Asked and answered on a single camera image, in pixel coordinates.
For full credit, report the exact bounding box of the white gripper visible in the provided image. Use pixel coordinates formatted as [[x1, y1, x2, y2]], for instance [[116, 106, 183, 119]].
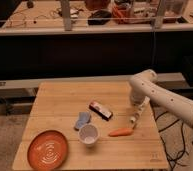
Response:
[[130, 97, 150, 123]]

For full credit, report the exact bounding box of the orange crate on bench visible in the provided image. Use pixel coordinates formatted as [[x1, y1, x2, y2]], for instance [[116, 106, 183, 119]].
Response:
[[111, 3, 151, 25]]

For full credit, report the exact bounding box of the black bag on bench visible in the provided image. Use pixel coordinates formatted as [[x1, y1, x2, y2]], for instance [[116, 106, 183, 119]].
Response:
[[88, 10, 111, 25]]

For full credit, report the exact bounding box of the white paper cup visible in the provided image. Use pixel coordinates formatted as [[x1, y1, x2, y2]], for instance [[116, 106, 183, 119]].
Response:
[[78, 124, 99, 147]]

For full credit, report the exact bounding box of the black power cable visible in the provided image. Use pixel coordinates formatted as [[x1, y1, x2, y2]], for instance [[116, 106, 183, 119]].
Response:
[[153, 109, 193, 171]]

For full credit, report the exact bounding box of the grey metal post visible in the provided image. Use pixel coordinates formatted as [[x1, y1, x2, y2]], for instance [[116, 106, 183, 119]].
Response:
[[60, 0, 72, 31], [152, 0, 166, 29]]

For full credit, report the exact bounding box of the orange plate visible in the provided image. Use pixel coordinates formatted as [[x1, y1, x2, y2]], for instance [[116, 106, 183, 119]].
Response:
[[27, 130, 68, 171]]

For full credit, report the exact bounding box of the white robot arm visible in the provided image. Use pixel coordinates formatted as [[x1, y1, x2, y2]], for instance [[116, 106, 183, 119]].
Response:
[[129, 69, 193, 171]]

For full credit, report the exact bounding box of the blue cloth piece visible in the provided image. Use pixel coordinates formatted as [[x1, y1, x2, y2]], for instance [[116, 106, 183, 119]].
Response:
[[74, 112, 91, 130]]

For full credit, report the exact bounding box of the grey metal post right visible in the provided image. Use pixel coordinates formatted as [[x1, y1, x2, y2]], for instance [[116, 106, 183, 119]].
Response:
[[152, 0, 166, 29]]

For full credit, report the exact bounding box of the orange carrot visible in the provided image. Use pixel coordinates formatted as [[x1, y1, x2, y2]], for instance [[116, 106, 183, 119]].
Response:
[[109, 128, 133, 137]]

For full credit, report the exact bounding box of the black and red eraser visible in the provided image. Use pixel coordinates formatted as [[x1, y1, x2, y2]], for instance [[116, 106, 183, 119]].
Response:
[[89, 101, 113, 120]]

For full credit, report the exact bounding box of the grey metal post left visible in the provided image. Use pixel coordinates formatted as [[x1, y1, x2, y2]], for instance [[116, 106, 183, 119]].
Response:
[[60, 0, 72, 31]]

